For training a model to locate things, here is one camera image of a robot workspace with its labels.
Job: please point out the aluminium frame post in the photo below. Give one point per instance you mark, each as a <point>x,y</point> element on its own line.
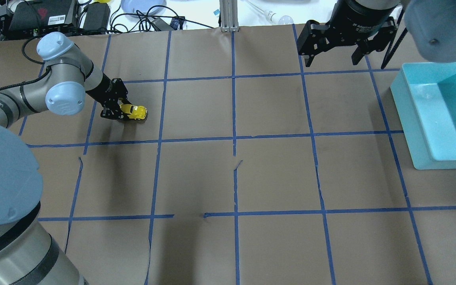
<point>228,16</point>

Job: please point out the black computer box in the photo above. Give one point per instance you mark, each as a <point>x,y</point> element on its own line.
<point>44,16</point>

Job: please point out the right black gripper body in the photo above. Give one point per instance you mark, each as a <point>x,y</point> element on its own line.
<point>358,18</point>

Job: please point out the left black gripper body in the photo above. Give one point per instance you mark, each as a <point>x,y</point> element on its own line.
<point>100,89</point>

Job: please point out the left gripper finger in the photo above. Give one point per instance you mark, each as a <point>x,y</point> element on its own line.
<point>124,102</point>
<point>112,113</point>

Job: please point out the black power adapter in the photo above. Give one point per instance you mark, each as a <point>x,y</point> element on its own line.
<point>96,18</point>

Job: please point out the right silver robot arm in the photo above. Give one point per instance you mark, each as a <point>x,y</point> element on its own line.
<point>432,25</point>

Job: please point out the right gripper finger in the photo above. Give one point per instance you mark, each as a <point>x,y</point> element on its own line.
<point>308,42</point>
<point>363,48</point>

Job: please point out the yellow beetle toy car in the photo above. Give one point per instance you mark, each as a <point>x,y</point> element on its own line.
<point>133,112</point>

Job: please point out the light blue plate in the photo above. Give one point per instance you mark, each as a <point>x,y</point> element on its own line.
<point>153,7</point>

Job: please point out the teal plastic bin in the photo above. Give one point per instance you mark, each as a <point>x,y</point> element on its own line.
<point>425,98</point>

